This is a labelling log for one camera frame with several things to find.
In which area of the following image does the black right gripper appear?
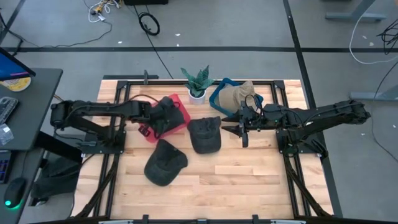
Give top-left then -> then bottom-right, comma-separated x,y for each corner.
221,102 -> 267,149

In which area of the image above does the black aluminium table frame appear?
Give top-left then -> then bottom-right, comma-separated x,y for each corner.
71,73 -> 343,224

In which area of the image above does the long black floor cable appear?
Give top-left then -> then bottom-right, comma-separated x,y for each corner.
132,4 -> 174,79

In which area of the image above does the computer monitor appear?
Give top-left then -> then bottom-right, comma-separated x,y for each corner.
0,46 -> 37,82

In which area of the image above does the clear plastic bag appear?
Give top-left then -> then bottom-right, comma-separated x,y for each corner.
0,123 -> 15,146

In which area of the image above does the dark grey baseball cap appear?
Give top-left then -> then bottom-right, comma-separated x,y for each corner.
144,139 -> 189,187
154,96 -> 188,138
187,116 -> 222,155

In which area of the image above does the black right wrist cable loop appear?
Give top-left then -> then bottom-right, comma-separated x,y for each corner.
244,94 -> 264,110

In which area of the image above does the black cable bundle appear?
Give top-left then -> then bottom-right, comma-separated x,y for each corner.
376,26 -> 398,55

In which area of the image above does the black desk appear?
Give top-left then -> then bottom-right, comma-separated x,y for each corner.
0,68 -> 63,151

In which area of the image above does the pink-red plastic bin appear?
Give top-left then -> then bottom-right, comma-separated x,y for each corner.
136,93 -> 192,144

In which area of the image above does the white cable bundle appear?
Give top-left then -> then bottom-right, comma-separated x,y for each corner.
88,0 -> 121,24

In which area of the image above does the white floor cable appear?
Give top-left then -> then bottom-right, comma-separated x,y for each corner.
348,9 -> 398,65

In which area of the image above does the black bag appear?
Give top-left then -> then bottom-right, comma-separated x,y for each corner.
30,155 -> 82,200

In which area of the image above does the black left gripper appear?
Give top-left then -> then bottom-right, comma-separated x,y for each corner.
138,98 -> 175,138

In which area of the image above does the black computer mouse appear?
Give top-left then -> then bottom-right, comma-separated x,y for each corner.
3,177 -> 27,210

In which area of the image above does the coiled black cable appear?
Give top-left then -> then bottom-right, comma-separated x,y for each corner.
137,11 -> 161,37

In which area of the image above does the grey desk leg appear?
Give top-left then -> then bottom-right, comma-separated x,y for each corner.
325,0 -> 388,22
348,85 -> 398,102

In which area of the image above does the snake plant in white pot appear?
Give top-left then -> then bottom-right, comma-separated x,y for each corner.
180,65 -> 216,106

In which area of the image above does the yellow round disc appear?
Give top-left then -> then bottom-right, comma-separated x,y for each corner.
0,77 -> 32,93

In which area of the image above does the dark laptop keyboard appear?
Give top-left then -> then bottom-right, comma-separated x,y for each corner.
0,151 -> 12,184

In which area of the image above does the blue plastic bin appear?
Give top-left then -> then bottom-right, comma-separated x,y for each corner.
208,77 -> 265,118

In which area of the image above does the black box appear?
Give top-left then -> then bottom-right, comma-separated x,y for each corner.
123,0 -> 169,6

